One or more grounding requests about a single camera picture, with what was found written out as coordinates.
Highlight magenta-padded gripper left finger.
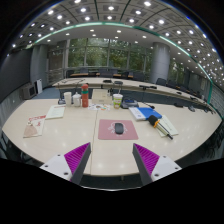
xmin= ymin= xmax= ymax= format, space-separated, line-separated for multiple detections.
xmin=39 ymin=142 xmax=92 ymax=186

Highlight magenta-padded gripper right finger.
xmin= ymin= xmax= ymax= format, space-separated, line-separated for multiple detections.
xmin=131 ymin=142 xmax=183 ymax=186

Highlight black computer mouse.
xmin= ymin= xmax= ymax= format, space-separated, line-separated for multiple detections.
xmin=114 ymin=122 xmax=125 ymax=135

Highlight pink printed mouse pad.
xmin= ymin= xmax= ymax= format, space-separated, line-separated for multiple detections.
xmin=97 ymin=118 xmax=139 ymax=141

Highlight white paper sheet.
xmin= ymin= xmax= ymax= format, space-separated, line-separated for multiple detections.
xmin=155 ymin=114 xmax=179 ymax=138

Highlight red and white brochure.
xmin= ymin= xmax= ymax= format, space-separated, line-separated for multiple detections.
xmin=22 ymin=114 xmax=47 ymax=139

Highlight black handheld microphone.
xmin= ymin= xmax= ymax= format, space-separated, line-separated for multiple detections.
xmin=147 ymin=114 xmax=174 ymax=140

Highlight white booklet with green edge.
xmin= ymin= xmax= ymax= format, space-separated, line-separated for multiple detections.
xmin=44 ymin=104 xmax=66 ymax=120

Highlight blue and white book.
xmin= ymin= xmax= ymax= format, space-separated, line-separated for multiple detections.
xmin=128 ymin=106 xmax=163 ymax=122

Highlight grey gooseneck microphone unit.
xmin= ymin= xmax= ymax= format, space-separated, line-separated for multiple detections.
xmin=57 ymin=79 xmax=84 ymax=106

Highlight white lidded ceramic mug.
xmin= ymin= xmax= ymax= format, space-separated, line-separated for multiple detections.
xmin=72 ymin=92 xmax=83 ymax=108

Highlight dark conference microphone unit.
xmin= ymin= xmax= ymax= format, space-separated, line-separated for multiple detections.
xmin=120 ymin=97 xmax=156 ymax=110

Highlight colourful sticker sheet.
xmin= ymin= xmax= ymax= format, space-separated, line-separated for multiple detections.
xmin=88 ymin=103 xmax=111 ymax=112

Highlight red bottle with green band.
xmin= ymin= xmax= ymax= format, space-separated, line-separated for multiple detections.
xmin=81 ymin=83 xmax=90 ymax=108

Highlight grey box appliance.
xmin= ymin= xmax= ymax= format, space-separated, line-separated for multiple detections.
xmin=22 ymin=83 xmax=37 ymax=100

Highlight white standing appliance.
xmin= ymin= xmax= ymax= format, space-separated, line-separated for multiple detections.
xmin=35 ymin=78 xmax=44 ymax=95

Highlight printed paper drink cup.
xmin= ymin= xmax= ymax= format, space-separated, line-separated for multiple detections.
xmin=112 ymin=93 xmax=124 ymax=109

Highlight cream cardboard box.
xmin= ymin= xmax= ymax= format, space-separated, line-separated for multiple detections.
xmin=91 ymin=88 xmax=114 ymax=106

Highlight dark office chairs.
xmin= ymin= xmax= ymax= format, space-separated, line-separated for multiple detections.
xmin=64 ymin=68 xmax=218 ymax=114

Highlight ceiling lights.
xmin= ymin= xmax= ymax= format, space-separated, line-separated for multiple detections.
xmin=11 ymin=0 xmax=224 ymax=88

